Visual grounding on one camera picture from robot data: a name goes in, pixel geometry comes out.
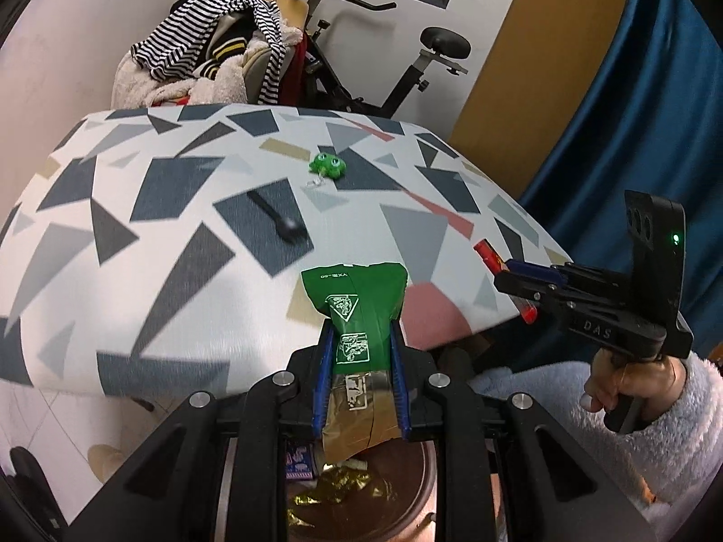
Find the beige wooden chair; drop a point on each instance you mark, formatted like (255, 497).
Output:
(293, 11)

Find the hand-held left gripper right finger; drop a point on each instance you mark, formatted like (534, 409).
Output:
(398, 384)

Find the black exercise bike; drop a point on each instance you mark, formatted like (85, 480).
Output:
(339, 84)

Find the black rounded object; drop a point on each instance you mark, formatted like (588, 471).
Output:
(31, 491)

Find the green frog toy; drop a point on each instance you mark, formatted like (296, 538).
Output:
(327, 166)

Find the dark jacket yellow stripes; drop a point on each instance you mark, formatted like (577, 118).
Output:
(226, 48)

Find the black plastic spoon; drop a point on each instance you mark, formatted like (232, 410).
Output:
(291, 230)

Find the brown round bin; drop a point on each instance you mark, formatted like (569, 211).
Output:
(415, 491)

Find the green and gold packet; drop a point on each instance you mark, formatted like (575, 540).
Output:
(356, 316)

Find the geometric patterned table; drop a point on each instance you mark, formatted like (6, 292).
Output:
(169, 248)

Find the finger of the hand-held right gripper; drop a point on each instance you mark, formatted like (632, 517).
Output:
(531, 291)
(536, 270)

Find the person's right forearm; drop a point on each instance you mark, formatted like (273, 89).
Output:
(678, 446)

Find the black white striped shirt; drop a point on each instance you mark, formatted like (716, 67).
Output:
(186, 28)

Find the white fleece robe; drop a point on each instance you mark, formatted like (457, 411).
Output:
(508, 383)

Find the blue printed packet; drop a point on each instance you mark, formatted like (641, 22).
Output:
(299, 462)

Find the beige slipper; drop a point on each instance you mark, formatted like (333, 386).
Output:
(106, 462)

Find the person's right hand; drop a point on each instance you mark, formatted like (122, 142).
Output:
(607, 384)

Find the white fleece garment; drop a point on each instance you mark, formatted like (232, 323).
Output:
(226, 84)

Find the red garment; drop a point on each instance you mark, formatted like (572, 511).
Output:
(295, 73)

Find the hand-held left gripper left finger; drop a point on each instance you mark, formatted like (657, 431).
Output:
(325, 372)

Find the red cardboard box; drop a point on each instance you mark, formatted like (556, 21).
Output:
(487, 253)

